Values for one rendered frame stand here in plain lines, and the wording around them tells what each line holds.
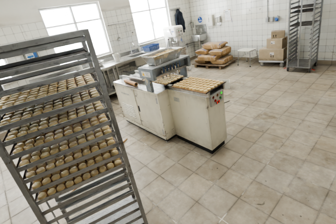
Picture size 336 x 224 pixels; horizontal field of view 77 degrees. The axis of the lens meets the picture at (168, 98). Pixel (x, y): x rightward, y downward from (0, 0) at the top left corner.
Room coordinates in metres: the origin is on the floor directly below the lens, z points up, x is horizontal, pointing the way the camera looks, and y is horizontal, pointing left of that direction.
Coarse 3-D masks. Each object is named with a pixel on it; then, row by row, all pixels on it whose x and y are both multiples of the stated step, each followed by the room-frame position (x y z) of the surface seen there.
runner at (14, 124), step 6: (96, 96) 1.24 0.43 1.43; (102, 96) 1.25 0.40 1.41; (78, 102) 1.20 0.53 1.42; (84, 102) 1.21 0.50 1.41; (90, 102) 1.22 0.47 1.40; (60, 108) 1.16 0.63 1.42; (66, 108) 1.17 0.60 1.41; (72, 108) 1.18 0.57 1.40; (42, 114) 1.12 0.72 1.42; (48, 114) 1.13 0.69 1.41; (54, 114) 1.14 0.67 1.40; (18, 120) 1.08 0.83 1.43; (24, 120) 1.09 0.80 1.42; (30, 120) 1.10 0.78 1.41; (0, 126) 1.04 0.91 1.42; (6, 126) 1.05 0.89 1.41; (12, 126) 1.06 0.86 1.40
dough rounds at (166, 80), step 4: (164, 76) 3.10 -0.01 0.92; (168, 76) 3.10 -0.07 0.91; (172, 76) 3.02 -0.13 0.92; (176, 76) 2.98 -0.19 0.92; (180, 76) 2.96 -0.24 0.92; (144, 80) 3.15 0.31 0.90; (156, 80) 2.97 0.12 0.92; (160, 80) 2.94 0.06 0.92; (164, 80) 2.90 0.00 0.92; (168, 80) 2.89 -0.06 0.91; (172, 80) 2.84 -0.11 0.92; (164, 84) 2.78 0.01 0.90
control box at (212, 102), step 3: (219, 90) 2.35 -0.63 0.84; (222, 90) 2.36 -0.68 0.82; (213, 93) 2.29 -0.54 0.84; (216, 93) 2.29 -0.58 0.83; (219, 93) 2.32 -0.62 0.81; (222, 93) 2.36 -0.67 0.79; (210, 96) 2.22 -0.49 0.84; (216, 96) 2.29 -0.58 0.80; (219, 96) 2.32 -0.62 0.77; (222, 96) 2.36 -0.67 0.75; (210, 99) 2.23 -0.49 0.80; (213, 99) 2.25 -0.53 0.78; (216, 99) 2.28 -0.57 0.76; (219, 99) 2.32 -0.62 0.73; (222, 99) 2.35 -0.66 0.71; (210, 102) 2.23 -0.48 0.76; (213, 102) 2.25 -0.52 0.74; (216, 102) 2.28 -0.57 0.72; (210, 105) 2.23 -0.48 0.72; (213, 105) 2.24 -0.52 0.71
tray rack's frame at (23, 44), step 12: (48, 36) 1.16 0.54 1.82; (60, 36) 1.18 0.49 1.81; (72, 36) 1.20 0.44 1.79; (0, 48) 1.08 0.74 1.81; (12, 48) 1.10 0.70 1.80; (0, 144) 1.01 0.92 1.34; (0, 156) 1.00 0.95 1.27; (12, 168) 1.00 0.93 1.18; (24, 192) 1.00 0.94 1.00; (36, 204) 1.02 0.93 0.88; (48, 204) 1.23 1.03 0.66; (120, 204) 1.58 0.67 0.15; (132, 204) 1.55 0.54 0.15; (36, 216) 1.00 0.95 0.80; (96, 216) 1.49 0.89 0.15; (108, 216) 1.47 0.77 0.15; (132, 216) 1.42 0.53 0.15
